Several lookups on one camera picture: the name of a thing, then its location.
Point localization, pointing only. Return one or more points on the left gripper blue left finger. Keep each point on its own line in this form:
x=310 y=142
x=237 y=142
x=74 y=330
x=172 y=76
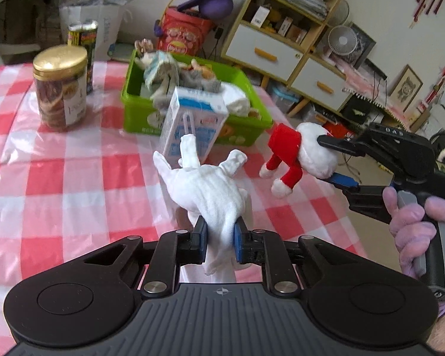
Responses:
x=192 y=245

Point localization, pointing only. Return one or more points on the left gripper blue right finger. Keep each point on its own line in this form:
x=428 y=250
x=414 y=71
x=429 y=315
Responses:
x=248 y=244

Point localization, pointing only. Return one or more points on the white cloth glove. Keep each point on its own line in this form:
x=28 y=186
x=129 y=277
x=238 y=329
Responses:
x=212 y=193

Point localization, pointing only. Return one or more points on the Santa Claus plush toy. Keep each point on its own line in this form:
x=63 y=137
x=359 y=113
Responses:
x=299 y=149

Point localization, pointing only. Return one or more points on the white sponge block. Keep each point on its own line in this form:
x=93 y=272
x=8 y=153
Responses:
x=235 y=100

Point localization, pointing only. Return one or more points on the bunny doll blue dress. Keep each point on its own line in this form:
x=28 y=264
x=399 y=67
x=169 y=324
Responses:
x=161 y=73

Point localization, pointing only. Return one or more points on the hamburger plush toy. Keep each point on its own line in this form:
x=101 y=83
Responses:
x=200 y=72

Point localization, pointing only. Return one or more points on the right hand purple glove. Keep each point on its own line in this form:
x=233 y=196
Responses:
x=411 y=232

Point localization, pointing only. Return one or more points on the framed cartoon picture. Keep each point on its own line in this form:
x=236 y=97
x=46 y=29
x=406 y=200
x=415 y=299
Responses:
x=405 y=88

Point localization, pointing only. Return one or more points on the pink lace table cover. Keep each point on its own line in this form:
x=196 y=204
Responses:
x=371 y=88

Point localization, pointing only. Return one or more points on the low white drawer cabinet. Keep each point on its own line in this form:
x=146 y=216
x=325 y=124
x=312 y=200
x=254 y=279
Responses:
x=321 y=82

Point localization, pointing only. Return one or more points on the white blue milk carton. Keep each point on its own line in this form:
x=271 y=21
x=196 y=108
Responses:
x=196 y=112

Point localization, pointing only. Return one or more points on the white desk fan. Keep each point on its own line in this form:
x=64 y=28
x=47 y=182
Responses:
x=342 y=40

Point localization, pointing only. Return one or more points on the red white checkered tablecloth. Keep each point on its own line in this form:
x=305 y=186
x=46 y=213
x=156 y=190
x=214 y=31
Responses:
x=64 y=194

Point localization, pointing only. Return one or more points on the tall wooden shelf cabinet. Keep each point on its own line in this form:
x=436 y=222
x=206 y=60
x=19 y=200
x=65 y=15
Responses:
x=274 y=37

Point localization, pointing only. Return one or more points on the stack of papers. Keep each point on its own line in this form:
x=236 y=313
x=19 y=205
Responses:
x=317 y=8

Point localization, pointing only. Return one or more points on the red chips bucket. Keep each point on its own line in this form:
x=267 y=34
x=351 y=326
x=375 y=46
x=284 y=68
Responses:
x=182 y=32

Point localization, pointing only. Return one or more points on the gold lid snack jar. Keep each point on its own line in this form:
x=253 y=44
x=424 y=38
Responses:
x=60 y=75

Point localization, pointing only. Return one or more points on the white shopping bag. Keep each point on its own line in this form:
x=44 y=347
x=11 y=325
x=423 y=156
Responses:
x=107 y=13

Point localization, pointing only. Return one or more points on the grey office chair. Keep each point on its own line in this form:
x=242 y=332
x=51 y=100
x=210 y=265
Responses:
x=11 y=11

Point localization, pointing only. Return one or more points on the framed picture black frame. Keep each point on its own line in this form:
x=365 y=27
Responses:
x=365 y=44

